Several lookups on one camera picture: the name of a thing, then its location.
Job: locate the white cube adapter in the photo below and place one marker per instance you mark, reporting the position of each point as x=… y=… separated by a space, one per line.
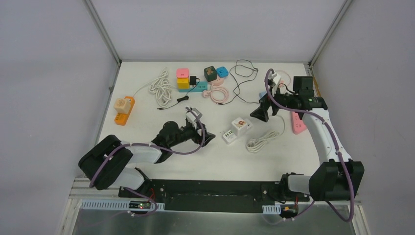
x=238 y=128

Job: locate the beige cube adapter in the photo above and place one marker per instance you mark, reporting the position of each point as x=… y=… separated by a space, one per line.
x=122 y=105

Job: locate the dark green cube adapter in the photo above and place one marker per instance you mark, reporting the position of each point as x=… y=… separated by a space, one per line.
x=210 y=73

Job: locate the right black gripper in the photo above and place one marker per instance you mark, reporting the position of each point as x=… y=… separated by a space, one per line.
x=261 y=112

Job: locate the pink round socket base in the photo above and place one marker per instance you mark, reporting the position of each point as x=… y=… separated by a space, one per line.
x=217 y=82

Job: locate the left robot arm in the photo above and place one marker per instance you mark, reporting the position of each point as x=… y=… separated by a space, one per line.
x=105 y=164

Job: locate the yellow cube adapter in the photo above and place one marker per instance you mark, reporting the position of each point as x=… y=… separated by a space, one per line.
x=183 y=83

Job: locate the blue cube adapter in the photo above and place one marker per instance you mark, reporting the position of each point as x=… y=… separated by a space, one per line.
x=222 y=72

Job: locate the blue charger plug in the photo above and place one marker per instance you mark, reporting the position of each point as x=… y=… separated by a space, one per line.
x=262 y=95

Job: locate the orange power strip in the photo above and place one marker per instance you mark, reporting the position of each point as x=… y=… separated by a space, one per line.
x=121 y=119

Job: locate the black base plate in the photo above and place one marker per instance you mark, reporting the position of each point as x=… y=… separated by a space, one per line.
x=219 y=196

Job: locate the small black plug adapter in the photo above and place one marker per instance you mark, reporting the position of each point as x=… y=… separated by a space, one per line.
x=193 y=80

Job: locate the teal power strip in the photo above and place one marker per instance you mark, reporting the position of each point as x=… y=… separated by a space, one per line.
x=200 y=87

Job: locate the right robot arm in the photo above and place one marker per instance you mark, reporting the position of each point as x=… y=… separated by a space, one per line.
x=338 y=177

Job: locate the pink cube adapter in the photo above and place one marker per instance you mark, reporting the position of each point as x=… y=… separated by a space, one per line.
x=182 y=73

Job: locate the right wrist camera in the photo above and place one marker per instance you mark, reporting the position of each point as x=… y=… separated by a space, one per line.
x=275 y=79

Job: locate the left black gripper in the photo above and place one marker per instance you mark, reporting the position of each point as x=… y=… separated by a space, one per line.
x=200 y=135

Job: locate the pink triangular power strip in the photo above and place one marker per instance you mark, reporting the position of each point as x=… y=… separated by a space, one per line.
x=298 y=125

